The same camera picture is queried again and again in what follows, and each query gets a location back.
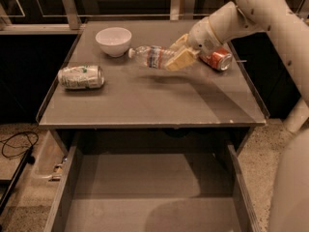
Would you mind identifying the red soda can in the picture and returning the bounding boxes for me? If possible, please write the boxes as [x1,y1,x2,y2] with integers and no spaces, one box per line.
[200,47,233,72]

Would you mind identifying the clear plastic water bottle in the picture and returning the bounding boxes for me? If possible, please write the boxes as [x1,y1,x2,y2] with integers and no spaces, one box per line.
[128,45,176,70]

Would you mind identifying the white post on floor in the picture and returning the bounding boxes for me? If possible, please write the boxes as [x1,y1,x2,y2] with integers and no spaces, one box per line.
[284,98,309,132]

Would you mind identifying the white ceramic bowl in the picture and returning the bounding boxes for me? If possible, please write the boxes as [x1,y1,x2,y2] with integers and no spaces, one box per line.
[96,27,132,57]

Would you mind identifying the metal rail bracket centre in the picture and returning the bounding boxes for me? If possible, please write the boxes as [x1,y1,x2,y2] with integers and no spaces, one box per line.
[170,0,196,20]

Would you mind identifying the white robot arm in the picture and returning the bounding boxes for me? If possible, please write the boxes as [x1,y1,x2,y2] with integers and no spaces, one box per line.
[167,0,309,232]

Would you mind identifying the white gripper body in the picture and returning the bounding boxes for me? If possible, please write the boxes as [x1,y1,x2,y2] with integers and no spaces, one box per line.
[187,17,222,55]

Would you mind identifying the metal rail bracket left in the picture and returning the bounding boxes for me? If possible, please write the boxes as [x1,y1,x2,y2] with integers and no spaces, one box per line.
[62,0,81,30]

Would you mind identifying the metal rail bracket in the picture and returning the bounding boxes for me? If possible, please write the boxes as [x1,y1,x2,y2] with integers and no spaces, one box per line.
[62,0,81,30]
[170,0,196,20]

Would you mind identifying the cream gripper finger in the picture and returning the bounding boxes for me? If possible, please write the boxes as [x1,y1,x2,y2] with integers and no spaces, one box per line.
[164,47,200,72]
[170,34,188,50]

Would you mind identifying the black cable on floor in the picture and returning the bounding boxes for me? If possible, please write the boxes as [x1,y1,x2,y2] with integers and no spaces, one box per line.
[0,130,40,164]

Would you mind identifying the grey open top drawer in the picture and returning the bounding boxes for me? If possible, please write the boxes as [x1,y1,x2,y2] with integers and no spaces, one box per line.
[43,131,261,232]

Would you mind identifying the silver green soda can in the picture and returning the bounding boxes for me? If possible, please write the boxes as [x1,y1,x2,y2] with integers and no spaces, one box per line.
[57,65,104,90]

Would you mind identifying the grey cabinet with top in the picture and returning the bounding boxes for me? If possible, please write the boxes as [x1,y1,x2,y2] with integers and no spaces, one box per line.
[38,20,266,131]

